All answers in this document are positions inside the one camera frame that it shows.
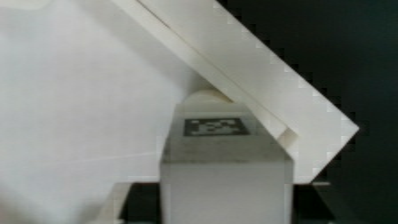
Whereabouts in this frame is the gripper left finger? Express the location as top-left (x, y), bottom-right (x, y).
top-left (97, 182), bottom-right (162, 224)

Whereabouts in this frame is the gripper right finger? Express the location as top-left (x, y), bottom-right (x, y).
top-left (292, 182), bottom-right (356, 224)

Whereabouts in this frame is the white table leg with tag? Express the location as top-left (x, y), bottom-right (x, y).
top-left (161, 90), bottom-right (294, 224)

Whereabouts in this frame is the white square tabletop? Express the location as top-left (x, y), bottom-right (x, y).
top-left (0, 0), bottom-right (210, 224)

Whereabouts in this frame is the white obstacle fence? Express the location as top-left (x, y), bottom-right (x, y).
top-left (132, 0), bottom-right (361, 185)

